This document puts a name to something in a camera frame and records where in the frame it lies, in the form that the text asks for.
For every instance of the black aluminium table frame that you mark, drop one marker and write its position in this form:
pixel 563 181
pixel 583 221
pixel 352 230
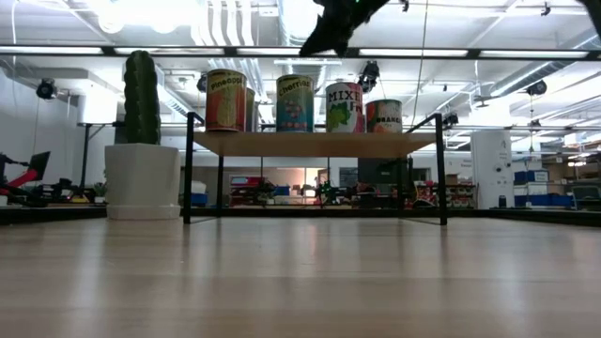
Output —
pixel 291 212

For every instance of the white column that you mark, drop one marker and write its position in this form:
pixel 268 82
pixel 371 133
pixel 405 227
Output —
pixel 490 159

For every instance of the wooden shelf with black legs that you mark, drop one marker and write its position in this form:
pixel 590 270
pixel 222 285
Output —
pixel 319 144

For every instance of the cherries label teal can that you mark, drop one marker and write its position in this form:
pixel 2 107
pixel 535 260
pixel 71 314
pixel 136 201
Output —
pixel 295 105

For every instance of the white plant pot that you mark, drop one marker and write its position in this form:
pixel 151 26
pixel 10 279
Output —
pixel 141 183

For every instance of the black ceiling spotlight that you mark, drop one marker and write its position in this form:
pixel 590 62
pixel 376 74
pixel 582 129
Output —
pixel 45 88
pixel 451 118
pixel 201 83
pixel 368 72
pixel 536 87

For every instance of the blue storage bins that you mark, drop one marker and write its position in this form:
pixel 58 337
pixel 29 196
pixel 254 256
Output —
pixel 540 201

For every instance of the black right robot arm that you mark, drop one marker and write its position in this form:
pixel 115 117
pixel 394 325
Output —
pixel 594 9

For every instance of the pineapple label orange can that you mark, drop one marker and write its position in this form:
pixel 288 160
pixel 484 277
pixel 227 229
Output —
pixel 225 103

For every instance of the red and black machine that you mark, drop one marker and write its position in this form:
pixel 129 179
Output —
pixel 23 180

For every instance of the short orange label can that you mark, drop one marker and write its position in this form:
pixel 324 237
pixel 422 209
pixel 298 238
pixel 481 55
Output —
pixel 385 117

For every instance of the mixed fruit white can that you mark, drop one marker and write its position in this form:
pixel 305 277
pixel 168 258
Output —
pixel 343 110

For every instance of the black tall stand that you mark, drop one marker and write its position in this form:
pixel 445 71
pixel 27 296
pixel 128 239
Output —
pixel 84 155

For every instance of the peaches label tin can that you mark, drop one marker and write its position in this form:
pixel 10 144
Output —
pixel 251 110

